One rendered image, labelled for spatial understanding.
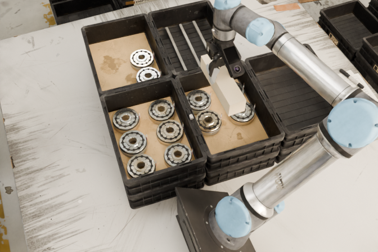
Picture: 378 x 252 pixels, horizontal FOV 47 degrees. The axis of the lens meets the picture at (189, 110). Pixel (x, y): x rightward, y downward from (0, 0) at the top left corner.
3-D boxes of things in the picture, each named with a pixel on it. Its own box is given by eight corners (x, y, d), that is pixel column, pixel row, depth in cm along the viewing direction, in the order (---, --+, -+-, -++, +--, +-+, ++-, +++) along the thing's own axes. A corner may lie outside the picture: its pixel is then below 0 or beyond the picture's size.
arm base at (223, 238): (248, 248, 146) (269, 233, 142) (221, 252, 135) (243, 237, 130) (228, 208, 154) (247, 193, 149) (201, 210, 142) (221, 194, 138)
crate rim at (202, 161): (208, 162, 151) (208, 159, 149) (125, 187, 145) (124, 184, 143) (173, 80, 173) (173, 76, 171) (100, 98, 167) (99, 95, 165)
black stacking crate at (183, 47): (239, 77, 187) (242, 59, 178) (174, 94, 181) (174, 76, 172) (207, 18, 209) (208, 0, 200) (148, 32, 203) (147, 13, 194)
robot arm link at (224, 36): (241, 27, 130) (217, 35, 128) (240, 39, 134) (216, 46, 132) (230, 12, 134) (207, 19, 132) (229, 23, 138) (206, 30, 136)
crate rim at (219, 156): (285, 139, 157) (287, 135, 155) (208, 162, 151) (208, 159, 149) (242, 62, 179) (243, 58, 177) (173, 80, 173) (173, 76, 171)
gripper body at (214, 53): (225, 47, 148) (228, 20, 138) (236, 64, 143) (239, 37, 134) (205, 53, 146) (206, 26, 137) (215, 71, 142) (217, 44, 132)
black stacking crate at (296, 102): (348, 131, 171) (358, 115, 162) (280, 152, 165) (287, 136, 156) (301, 62, 193) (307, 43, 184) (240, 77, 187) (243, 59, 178)
